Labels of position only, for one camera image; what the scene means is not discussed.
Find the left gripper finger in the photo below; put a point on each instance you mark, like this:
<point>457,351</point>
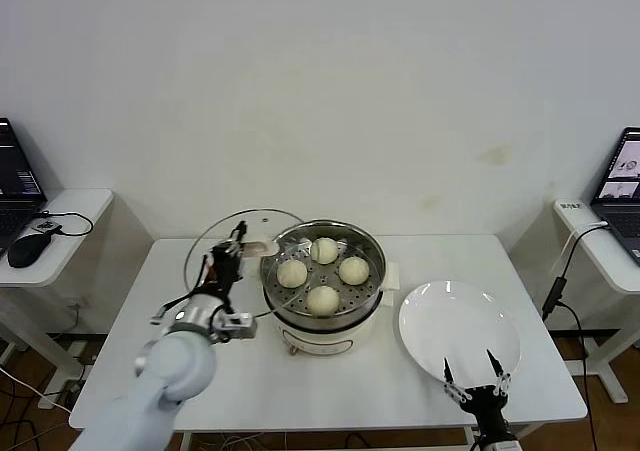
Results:
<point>240,233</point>
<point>241,255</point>

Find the white electric cooker base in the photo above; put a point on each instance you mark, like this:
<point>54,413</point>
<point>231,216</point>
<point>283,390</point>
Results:
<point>325,338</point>

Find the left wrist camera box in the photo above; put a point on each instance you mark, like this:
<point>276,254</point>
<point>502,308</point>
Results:
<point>237,321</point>

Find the white side table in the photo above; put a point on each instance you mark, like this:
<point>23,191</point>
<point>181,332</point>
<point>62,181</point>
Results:
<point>75,206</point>
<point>615,271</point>

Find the black open laptop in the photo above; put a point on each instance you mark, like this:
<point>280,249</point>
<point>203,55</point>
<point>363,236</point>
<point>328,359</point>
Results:
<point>15,181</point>
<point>620,221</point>

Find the grey floor power strip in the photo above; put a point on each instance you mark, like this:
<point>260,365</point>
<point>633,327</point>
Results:
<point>75,387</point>

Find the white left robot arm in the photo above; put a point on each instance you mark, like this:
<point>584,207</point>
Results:
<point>175,366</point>

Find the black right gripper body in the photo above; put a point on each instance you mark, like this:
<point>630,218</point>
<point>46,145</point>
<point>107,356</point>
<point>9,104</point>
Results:
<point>485,406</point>

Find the glass pot lid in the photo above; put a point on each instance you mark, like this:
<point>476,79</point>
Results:
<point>260,221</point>

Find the black computer mouse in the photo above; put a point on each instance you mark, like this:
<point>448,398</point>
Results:
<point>27,251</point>

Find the white round plate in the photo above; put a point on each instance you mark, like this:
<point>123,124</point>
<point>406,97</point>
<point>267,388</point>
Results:
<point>450,321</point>

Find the steel perforated steamer basket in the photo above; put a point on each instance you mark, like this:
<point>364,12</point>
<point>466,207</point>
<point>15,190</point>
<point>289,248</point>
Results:
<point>352,296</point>

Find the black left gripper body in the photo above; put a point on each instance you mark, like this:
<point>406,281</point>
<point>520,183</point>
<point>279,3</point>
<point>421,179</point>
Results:
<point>225,268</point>

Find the white steamed baozi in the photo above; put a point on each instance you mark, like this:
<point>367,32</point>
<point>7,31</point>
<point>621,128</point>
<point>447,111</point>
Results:
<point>354,270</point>
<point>322,301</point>
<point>325,250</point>
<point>291,273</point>

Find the white table leg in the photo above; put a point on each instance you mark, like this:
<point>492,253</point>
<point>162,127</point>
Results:
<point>469,438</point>
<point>187,442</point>

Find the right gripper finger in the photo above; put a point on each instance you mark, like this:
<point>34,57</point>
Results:
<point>495,363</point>
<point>447,373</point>

